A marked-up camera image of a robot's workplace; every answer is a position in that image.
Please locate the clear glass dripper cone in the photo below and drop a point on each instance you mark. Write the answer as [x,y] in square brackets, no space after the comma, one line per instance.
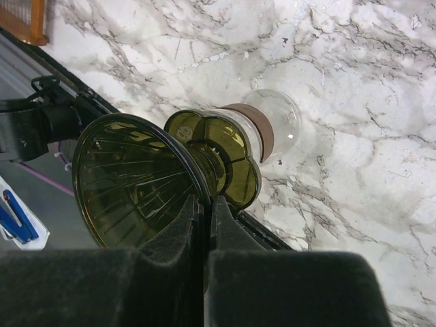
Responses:
[270,119]

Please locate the orange wooden rack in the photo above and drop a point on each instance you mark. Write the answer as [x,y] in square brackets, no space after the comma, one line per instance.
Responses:
[25,20]

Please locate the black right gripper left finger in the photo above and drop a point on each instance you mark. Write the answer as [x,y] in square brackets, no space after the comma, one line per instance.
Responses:
[157,284]

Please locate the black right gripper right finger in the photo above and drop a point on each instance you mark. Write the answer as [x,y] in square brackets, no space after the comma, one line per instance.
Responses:
[252,286]

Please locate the dark green glass dripper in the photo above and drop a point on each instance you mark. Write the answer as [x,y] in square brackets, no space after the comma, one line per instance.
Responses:
[131,178]

